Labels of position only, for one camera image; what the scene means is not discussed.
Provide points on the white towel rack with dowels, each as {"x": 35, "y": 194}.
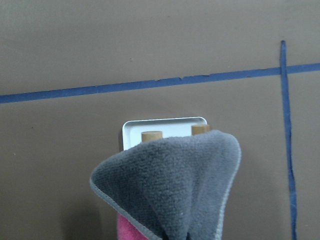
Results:
{"x": 136, "y": 131}

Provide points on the grey and pink cloth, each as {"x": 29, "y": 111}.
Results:
{"x": 174, "y": 188}

